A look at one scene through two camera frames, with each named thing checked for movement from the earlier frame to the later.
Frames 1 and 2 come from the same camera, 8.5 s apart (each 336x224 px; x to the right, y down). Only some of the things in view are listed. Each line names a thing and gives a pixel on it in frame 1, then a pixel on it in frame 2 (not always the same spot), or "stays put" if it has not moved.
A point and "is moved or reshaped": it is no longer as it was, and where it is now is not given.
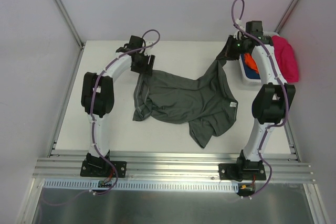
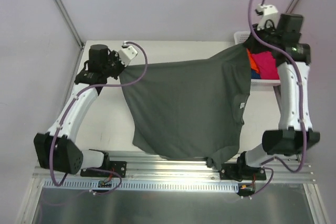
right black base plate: [242, 171] stays put
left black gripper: [143, 64] to [115, 64]
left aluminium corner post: [62, 9] stays put
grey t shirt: [207, 104] is moved or reshaped
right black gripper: [229, 51] to [254, 39]
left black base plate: [102, 168] stays put
